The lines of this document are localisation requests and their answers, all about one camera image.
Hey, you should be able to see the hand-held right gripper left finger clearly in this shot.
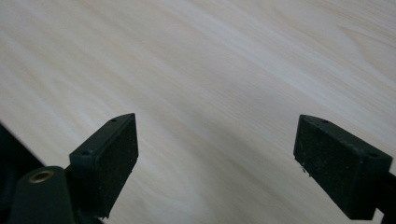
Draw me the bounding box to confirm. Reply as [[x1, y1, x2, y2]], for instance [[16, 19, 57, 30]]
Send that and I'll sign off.
[[68, 112, 139, 218]]

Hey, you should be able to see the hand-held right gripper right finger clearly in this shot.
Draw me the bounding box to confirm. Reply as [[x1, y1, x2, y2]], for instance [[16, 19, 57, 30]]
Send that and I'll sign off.
[[292, 114, 394, 221]]

